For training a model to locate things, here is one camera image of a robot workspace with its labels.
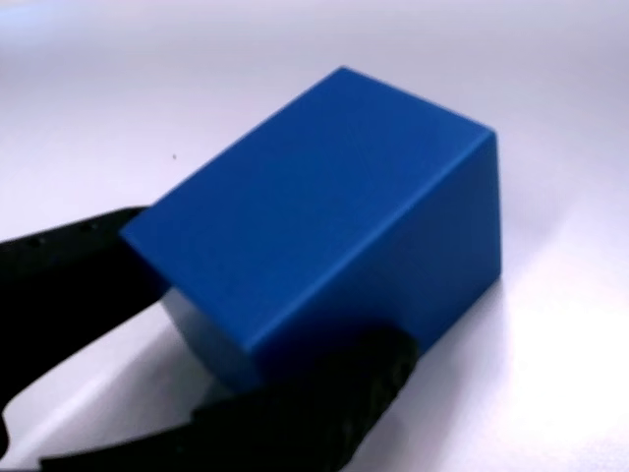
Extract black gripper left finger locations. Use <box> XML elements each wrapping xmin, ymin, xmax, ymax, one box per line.
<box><xmin>0</xmin><ymin>206</ymin><xmax>171</xmax><ymax>424</ymax></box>

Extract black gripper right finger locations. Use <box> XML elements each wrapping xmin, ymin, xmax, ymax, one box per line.
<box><xmin>41</xmin><ymin>327</ymin><xmax>422</xmax><ymax>472</ymax></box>

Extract blue block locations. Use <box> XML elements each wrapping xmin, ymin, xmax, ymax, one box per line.
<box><xmin>119</xmin><ymin>65</ymin><xmax>503</xmax><ymax>395</ymax></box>

